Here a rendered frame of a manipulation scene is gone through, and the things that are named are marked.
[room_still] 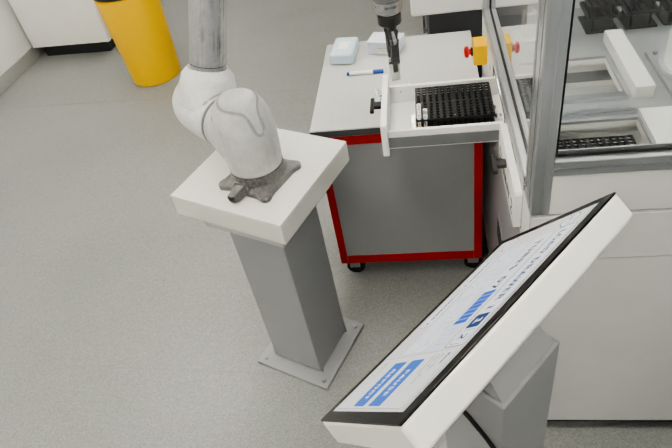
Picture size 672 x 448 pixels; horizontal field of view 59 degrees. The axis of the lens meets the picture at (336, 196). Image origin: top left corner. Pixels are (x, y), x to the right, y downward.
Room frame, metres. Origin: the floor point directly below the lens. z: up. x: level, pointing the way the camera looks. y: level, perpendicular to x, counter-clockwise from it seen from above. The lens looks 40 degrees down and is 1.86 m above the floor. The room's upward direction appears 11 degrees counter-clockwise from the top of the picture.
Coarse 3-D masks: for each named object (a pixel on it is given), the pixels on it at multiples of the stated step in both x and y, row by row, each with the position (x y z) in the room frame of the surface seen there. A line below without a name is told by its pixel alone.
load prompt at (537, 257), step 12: (564, 228) 0.64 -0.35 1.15; (552, 240) 0.62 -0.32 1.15; (540, 252) 0.61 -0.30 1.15; (528, 264) 0.59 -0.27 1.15; (516, 276) 0.57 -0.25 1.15; (504, 288) 0.56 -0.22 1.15; (492, 300) 0.54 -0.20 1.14; (480, 312) 0.52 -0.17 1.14; (492, 312) 0.50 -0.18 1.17; (468, 324) 0.51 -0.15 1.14; (480, 324) 0.48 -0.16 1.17; (456, 336) 0.49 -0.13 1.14; (468, 336) 0.47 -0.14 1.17
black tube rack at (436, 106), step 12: (456, 84) 1.54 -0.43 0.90; (468, 84) 1.53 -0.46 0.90; (432, 96) 1.50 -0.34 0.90; (444, 96) 1.48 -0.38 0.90; (456, 96) 1.48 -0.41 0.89; (468, 96) 1.46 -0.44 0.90; (480, 96) 1.45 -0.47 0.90; (432, 108) 1.43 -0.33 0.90; (444, 108) 1.43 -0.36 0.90; (456, 108) 1.41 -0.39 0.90; (468, 108) 1.40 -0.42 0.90; (480, 108) 1.39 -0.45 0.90; (492, 108) 1.37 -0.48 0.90; (432, 120) 1.38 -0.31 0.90; (444, 120) 1.41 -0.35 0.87; (456, 120) 1.38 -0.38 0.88; (468, 120) 1.38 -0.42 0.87; (480, 120) 1.37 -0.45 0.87; (492, 120) 1.36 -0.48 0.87
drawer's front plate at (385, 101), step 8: (384, 80) 1.60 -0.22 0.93; (384, 88) 1.55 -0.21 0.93; (384, 96) 1.51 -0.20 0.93; (384, 104) 1.46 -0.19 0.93; (384, 112) 1.42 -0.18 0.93; (384, 120) 1.38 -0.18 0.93; (384, 128) 1.35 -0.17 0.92; (384, 136) 1.35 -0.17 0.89; (384, 144) 1.36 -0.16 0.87; (384, 152) 1.36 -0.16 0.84
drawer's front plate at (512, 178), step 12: (504, 132) 1.22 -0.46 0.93; (504, 144) 1.17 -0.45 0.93; (504, 156) 1.16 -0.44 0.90; (504, 168) 1.15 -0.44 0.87; (516, 168) 1.07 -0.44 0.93; (504, 180) 1.14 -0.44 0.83; (516, 180) 1.03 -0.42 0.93; (516, 192) 0.99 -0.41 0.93; (516, 204) 0.98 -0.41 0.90; (516, 216) 0.98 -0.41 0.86
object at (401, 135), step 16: (464, 80) 1.56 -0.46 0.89; (480, 80) 1.55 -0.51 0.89; (400, 96) 1.60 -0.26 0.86; (496, 96) 1.52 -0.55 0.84; (400, 112) 1.54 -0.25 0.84; (496, 112) 1.44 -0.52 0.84; (400, 128) 1.46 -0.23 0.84; (416, 128) 1.36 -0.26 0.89; (432, 128) 1.35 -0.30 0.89; (448, 128) 1.34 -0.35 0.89; (464, 128) 1.33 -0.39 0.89; (480, 128) 1.32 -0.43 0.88; (496, 128) 1.31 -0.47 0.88; (400, 144) 1.36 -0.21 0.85; (416, 144) 1.35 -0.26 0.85; (432, 144) 1.34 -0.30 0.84; (448, 144) 1.34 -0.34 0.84
